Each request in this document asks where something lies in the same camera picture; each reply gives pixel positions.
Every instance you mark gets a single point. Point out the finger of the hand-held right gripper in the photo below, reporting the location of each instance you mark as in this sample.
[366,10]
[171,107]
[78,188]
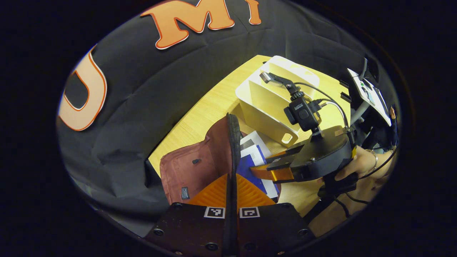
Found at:
[282,160]
[275,175]

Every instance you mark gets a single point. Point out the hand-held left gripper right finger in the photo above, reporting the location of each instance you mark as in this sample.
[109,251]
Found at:
[271,228]

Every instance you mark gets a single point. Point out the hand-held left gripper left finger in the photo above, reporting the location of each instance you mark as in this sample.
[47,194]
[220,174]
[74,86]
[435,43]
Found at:
[192,228]

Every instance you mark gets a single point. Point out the cream desktop bookshelf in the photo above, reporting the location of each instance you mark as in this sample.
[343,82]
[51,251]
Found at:
[271,107]

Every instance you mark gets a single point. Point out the maroon schoolbag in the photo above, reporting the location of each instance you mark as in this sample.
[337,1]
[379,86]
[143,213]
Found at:
[192,167]

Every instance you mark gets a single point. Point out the black table clamp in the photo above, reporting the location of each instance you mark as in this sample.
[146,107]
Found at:
[344,84]
[346,97]

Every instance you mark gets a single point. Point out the white panel device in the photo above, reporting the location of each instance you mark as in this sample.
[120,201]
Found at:
[369,92]

